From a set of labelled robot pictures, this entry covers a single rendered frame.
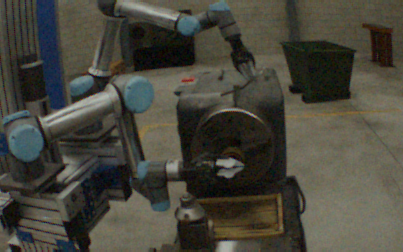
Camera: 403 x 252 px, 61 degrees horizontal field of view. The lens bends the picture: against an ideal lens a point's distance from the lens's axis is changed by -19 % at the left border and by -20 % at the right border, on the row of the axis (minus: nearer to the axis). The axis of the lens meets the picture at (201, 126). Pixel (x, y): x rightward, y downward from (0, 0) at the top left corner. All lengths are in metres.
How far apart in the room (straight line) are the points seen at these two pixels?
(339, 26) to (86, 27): 7.66
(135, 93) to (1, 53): 0.61
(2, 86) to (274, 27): 10.31
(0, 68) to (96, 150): 0.60
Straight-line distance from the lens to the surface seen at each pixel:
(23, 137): 1.19
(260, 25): 11.42
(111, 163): 1.73
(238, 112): 1.52
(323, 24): 11.63
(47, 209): 1.38
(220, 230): 1.42
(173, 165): 1.41
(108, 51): 1.79
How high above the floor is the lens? 1.65
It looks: 17 degrees down
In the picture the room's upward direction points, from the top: 6 degrees counter-clockwise
